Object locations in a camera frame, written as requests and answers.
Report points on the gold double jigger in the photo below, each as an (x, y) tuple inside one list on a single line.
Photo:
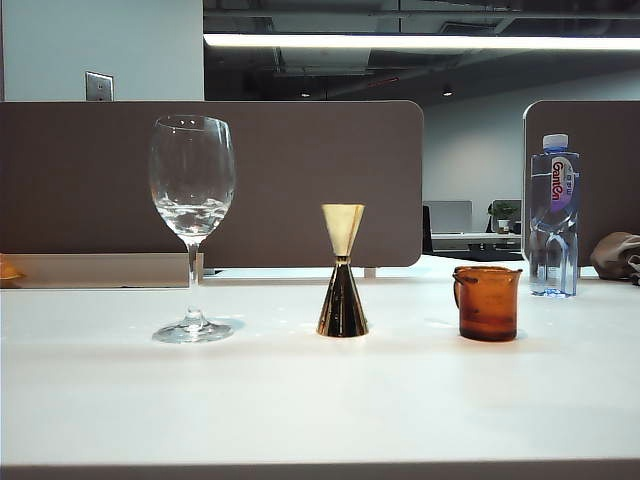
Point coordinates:
[(342, 310)]

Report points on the small amber measuring cup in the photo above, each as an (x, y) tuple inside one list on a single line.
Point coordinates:
[(490, 310)]

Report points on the clear wine glass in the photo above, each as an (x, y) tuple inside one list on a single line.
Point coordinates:
[(192, 225)]

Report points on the clear Ganten water bottle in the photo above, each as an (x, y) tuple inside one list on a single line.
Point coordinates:
[(554, 240)]

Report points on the white partition foot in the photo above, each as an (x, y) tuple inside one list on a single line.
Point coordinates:
[(369, 273)]

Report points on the wide brown desk partition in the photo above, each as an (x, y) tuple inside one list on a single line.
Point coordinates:
[(310, 165)]

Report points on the grey background screen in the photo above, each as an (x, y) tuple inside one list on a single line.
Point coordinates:
[(447, 217)]

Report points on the white background desk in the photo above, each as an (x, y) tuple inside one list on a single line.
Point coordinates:
[(475, 240)]

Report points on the small potted plant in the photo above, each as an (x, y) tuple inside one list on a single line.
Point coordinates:
[(503, 212)]

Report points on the small ceiling spotlight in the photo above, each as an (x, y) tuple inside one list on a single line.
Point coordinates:
[(447, 92)]

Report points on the long ceiling light strip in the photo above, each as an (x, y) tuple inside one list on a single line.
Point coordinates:
[(400, 41)]

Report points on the beige cloth bag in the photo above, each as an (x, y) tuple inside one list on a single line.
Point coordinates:
[(612, 255)]

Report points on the orange object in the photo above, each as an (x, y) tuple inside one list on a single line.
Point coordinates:
[(9, 270)]

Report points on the beige desk rail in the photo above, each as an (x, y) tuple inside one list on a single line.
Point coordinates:
[(100, 270)]

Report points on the silver wall switch plate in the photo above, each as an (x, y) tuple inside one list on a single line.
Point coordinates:
[(99, 86)]

